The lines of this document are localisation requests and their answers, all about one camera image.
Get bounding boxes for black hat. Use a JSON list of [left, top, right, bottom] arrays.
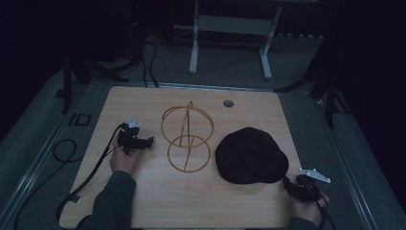
[[214, 126, 290, 186]]

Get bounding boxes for gold wire hat stand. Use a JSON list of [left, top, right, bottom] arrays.
[[160, 100, 214, 174]]

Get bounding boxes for black floor cable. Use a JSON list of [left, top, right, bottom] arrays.
[[12, 138, 79, 230]]

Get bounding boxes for black tripod stand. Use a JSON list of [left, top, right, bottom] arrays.
[[273, 32, 352, 130], [53, 0, 147, 115]]

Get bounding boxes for black hanging cables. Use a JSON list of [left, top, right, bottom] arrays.
[[139, 37, 161, 89]]

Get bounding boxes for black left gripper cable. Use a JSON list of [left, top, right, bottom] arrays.
[[55, 122, 128, 224]]

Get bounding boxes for person's right hand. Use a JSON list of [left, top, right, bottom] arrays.
[[288, 190, 330, 227]]

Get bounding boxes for white metal stand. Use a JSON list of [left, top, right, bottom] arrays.
[[188, 0, 284, 81]]

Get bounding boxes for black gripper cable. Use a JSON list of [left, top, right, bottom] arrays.
[[315, 193, 337, 230], [55, 122, 128, 224]]

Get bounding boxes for person's left hand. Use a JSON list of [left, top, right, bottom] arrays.
[[109, 135, 142, 176]]

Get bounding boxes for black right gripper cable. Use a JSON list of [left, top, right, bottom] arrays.
[[315, 193, 337, 230]]

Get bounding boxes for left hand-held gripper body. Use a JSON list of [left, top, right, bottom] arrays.
[[117, 117, 144, 156]]

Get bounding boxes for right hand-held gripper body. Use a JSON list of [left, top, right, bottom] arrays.
[[294, 167, 332, 203]]

